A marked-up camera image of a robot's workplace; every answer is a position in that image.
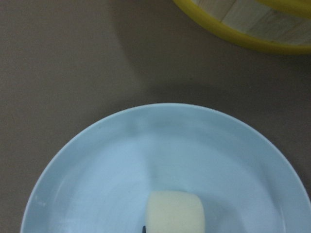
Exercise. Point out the white steamed bun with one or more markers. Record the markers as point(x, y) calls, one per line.
point(174, 212)

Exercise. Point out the yellow bamboo steamer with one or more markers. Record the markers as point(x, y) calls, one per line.
point(271, 26)

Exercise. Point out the light blue plate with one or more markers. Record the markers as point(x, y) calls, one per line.
point(100, 180)

